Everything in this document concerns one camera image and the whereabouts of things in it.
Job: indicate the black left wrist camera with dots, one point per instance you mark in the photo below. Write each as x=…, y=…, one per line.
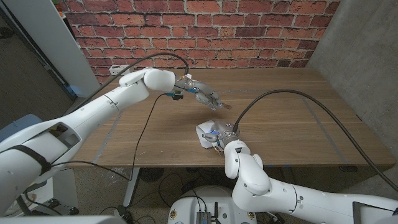
x=177, y=96

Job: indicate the white power strip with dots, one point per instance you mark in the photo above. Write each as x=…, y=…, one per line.
x=116, y=69

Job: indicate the grey table leg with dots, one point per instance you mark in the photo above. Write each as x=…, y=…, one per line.
x=287, y=174

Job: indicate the white table leg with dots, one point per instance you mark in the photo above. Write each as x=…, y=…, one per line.
x=130, y=189

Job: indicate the black torso antenna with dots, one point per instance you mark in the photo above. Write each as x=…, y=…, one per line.
x=215, y=211

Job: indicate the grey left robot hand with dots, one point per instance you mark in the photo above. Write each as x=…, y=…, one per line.
x=202, y=90

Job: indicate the white receipt paper strip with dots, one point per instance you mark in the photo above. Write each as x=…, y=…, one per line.
x=203, y=130

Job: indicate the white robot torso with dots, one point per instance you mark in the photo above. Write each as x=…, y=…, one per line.
x=202, y=202

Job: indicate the grey electronics module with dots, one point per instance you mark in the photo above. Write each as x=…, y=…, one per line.
x=203, y=217

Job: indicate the red brick print backdrop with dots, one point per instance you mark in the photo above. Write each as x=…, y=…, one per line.
x=248, y=31

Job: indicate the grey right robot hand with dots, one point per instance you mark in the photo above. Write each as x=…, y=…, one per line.
x=222, y=129

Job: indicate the white wall panel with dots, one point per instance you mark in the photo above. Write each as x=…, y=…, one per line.
x=56, y=40

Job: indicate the blue chair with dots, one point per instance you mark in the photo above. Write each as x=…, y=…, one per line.
x=15, y=127

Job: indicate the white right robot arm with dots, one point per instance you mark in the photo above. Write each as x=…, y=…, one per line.
x=280, y=196

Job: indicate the black round floor fan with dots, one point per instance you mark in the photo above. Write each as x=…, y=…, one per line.
x=150, y=175

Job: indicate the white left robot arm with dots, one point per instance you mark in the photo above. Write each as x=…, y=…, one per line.
x=93, y=115

